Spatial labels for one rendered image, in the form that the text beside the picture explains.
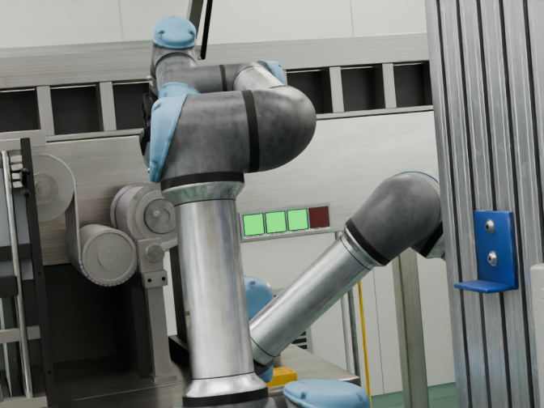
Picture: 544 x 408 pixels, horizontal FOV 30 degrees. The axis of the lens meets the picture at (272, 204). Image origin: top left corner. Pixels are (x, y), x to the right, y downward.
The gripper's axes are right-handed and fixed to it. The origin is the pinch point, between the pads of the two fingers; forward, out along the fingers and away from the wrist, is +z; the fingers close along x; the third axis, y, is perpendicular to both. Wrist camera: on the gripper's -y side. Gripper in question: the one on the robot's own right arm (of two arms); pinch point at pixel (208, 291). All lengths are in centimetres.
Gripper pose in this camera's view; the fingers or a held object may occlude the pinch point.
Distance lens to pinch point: 213.2
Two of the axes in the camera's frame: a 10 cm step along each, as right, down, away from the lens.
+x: -9.5, 1.0, -2.9
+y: -0.9, -9.9, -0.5
